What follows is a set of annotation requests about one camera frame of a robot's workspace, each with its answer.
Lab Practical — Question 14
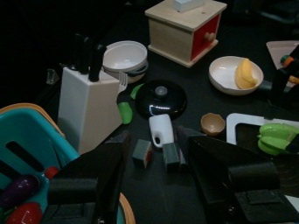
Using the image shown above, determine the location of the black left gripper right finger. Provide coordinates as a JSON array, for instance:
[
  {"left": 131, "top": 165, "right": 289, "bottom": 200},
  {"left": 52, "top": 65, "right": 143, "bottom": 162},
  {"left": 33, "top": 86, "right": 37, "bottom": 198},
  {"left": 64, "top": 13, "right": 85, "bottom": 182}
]
[{"left": 176, "top": 125, "right": 299, "bottom": 224}]

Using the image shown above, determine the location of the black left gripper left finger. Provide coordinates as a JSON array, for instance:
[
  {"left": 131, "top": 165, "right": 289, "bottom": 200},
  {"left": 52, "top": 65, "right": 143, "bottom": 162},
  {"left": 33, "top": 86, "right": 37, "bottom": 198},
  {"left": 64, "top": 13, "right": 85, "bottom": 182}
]
[{"left": 40, "top": 130, "right": 132, "bottom": 224}]

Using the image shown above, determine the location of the small red toy piece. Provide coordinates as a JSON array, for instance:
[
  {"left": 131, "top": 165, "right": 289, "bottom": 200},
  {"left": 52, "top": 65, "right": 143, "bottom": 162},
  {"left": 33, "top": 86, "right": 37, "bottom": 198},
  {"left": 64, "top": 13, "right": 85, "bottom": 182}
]
[{"left": 43, "top": 165, "right": 61, "bottom": 180}]

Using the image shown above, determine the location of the small grey block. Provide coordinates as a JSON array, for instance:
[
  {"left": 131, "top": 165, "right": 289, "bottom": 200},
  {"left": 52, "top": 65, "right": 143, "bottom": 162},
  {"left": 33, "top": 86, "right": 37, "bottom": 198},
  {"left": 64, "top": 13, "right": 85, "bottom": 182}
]
[
  {"left": 161, "top": 142, "right": 188, "bottom": 173},
  {"left": 131, "top": 138, "right": 155, "bottom": 171}
]

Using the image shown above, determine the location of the purple toy eggplant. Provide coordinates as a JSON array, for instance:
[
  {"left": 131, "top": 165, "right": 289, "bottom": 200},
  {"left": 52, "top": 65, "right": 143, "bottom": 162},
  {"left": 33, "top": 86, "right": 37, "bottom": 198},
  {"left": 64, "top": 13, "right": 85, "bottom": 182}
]
[{"left": 0, "top": 173, "right": 41, "bottom": 212}]

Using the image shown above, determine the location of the red toy tomato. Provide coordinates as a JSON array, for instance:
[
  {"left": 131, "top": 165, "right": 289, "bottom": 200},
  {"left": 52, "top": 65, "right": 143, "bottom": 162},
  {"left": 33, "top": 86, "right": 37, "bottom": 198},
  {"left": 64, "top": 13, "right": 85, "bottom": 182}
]
[{"left": 4, "top": 201, "right": 43, "bottom": 224}]

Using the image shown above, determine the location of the green toy pepper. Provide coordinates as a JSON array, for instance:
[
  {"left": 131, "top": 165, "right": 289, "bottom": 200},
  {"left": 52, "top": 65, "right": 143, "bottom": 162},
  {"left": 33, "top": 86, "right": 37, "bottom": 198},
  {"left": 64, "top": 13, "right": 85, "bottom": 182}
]
[{"left": 256, "top": 122, "right": 299, "bottom": 157}]

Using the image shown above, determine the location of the teal basket orange rim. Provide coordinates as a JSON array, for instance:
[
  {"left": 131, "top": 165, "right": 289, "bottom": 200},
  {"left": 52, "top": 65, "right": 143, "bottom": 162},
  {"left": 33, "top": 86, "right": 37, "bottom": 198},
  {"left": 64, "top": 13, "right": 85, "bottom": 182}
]
[{"left": 0, "top": 102, "right": 136, "bottom": 224}]

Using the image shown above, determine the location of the white tray black inside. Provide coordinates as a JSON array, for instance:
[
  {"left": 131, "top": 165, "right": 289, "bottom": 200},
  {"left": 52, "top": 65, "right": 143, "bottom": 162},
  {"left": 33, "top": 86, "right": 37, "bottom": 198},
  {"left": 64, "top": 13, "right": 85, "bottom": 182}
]
[{"left": 225, "top": 112, "right": 299, "bottom": 214}]

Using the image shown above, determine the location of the white knife block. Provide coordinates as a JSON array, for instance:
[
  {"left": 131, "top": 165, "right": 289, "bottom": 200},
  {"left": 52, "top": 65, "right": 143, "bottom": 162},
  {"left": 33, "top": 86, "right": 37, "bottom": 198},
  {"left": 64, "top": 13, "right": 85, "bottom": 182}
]
[{"left": 57, "top": 66, "right": 124, "bottom": 156}]

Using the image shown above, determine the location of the black pot lid grey knob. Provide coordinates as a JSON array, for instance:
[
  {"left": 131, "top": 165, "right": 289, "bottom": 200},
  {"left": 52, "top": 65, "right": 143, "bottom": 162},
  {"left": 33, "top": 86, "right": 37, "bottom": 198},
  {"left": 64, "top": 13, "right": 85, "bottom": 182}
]
[{"left": 133, "top": 79, "right": 188, "bottom": 121}]

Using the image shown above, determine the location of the white bowl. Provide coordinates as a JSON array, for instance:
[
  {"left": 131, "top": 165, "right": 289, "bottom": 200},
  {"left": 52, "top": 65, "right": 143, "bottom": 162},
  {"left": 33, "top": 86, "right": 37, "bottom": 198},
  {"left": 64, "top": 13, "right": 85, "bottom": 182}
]
[{"left": 208, "top": 55, "right": 265, "bottom": 97}]

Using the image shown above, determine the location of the yellow toy banana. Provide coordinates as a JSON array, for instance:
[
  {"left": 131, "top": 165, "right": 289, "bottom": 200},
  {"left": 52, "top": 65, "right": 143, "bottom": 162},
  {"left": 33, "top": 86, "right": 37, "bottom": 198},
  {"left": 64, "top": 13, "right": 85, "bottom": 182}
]
[{"left": 233, "top": 58, "right": 259, "bottom": 90}]

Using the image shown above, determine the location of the white toy pot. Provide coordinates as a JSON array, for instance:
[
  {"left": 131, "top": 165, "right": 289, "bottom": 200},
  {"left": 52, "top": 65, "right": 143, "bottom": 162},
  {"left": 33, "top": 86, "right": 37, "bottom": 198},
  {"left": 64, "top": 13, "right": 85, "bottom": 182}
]
[{"left": 101, "top": 39, "right": 149, "bottom": 84}]

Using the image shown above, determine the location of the orange toy carrot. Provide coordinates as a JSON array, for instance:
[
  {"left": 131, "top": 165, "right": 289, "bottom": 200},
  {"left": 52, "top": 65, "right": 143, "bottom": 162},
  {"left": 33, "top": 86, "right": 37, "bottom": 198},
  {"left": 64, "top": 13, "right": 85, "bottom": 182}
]
[{"left": 279, "top": 54, "right": 295, "bottom": 68}]

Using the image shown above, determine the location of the pale pink tray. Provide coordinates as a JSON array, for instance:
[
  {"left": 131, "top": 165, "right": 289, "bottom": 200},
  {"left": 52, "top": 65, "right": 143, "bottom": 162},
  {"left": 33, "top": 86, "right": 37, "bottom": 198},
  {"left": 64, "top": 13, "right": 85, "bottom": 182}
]
[{"left": 265, "top": 39, "right": 299, "bottom": 89}]

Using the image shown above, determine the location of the wooden box red drawer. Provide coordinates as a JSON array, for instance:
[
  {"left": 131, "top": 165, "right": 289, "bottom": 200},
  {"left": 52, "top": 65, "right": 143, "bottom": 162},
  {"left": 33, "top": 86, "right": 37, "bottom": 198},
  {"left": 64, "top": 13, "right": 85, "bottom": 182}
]
[{"left": 144, "top": 0, "right": 229, "bottom": 69}]

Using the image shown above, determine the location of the white fork green handle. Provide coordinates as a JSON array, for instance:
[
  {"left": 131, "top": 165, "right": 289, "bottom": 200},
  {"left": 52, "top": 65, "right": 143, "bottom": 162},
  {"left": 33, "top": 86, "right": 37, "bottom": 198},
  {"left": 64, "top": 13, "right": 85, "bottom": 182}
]
[{"left": 116, "top": 71, "right": 135, "bottom": 126}]

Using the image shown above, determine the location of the green toy utensil handle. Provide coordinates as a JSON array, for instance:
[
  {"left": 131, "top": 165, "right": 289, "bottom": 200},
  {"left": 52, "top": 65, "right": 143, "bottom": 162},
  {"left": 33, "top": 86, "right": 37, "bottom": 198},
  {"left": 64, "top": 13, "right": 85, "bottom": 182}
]
[{"left": 129, "top": 82, "right": 145, "bottom": 101}]

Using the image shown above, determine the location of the black knife handle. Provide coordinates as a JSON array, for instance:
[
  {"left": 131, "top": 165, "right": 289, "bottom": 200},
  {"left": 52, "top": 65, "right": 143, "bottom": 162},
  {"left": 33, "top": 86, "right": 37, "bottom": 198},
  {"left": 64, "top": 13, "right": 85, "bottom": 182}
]
[
  {"left": 88, "top": 43, "right": 108, "bottom": 83},
  {"left": 79, "top": 36, "right": 95, "bottom": 75},
  {"left": 72, "top": 32, "right": 85, "bottom": 71}
]

